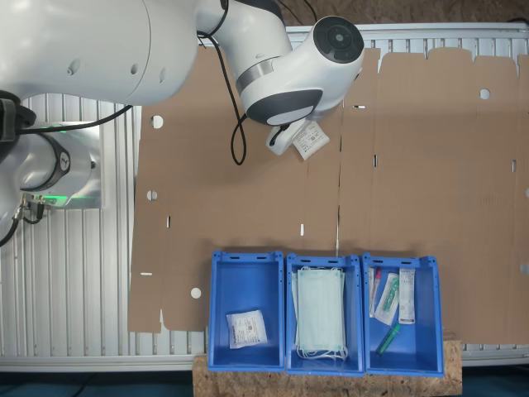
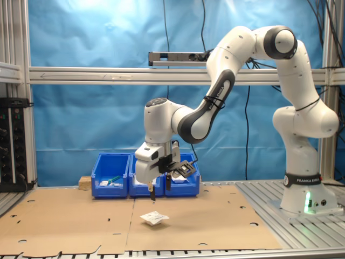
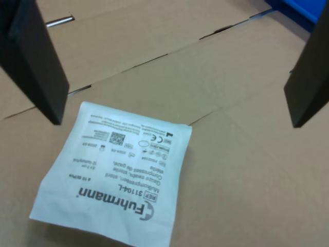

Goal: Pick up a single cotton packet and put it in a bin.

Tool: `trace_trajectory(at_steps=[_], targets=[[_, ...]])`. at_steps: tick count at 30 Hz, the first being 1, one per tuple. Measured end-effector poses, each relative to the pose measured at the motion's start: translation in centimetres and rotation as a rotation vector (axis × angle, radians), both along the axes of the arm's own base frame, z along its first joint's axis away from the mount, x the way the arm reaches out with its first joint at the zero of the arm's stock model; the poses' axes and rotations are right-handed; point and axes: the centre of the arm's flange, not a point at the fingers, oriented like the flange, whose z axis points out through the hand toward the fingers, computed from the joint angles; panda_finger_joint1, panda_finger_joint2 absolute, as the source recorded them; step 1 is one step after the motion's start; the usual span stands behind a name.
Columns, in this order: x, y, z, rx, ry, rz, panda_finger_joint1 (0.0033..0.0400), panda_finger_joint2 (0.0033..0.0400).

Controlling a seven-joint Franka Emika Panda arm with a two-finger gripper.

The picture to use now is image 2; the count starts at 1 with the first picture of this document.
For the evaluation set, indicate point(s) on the small white flat packet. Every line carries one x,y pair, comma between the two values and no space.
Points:
103,183

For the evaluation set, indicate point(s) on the aluminium side beam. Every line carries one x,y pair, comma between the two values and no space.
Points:
9,72

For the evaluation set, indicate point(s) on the white Fuhrmann gauze packet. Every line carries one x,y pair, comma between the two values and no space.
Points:
178,180
154,217

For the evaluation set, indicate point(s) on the black rack device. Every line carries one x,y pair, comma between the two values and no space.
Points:
14,145

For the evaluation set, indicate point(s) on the horizontal aluminium beam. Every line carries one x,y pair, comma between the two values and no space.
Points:
81,76

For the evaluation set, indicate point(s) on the blue bin with gauze packet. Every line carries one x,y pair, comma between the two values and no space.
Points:
186,190

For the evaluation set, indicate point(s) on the blue bin with masks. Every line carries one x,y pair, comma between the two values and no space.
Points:
140,192

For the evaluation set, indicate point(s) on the silver power strip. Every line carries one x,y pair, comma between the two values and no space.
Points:
178,58

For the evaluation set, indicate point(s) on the brown cardboard sheet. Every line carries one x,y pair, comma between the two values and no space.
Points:
210,215
67,215

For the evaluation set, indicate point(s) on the blue bin with green item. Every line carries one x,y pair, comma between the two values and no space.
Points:
109,191

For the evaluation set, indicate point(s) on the chipboard block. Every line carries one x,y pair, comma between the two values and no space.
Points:
85,183

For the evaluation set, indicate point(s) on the aluminium frame post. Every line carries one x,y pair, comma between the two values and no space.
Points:
327,162
20,40

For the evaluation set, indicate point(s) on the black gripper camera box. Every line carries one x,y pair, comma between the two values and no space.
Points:
186,170

